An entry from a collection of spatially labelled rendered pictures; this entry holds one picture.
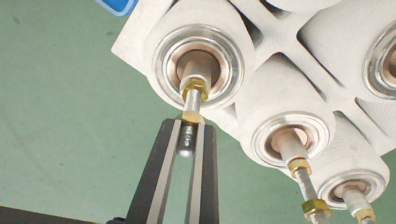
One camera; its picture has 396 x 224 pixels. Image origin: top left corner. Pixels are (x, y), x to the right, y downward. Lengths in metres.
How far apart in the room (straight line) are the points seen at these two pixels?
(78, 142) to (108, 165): 0.11
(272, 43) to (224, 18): 0.10
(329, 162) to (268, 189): 0.46
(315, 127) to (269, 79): 0.07
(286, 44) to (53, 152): 0.70
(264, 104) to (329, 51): 0.08
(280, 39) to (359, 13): 0.07
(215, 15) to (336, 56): 0.11
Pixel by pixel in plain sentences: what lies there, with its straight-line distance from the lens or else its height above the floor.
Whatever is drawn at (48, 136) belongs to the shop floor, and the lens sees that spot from 0.73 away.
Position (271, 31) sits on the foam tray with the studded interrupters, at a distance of 0.25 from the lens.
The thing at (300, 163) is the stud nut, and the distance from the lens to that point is 0.20.
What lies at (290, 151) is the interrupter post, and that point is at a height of 0.27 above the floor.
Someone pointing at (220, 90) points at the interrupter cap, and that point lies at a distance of 0.18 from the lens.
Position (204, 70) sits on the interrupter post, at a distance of 0.16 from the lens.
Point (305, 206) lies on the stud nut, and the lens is 0.18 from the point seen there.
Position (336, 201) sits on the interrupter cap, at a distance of 0.33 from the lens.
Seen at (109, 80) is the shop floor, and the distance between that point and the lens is 0.52.
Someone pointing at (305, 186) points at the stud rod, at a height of 0.31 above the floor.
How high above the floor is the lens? 0.41
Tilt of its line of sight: 55 degrees down
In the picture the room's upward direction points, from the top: 173 degrees counter-clockwise
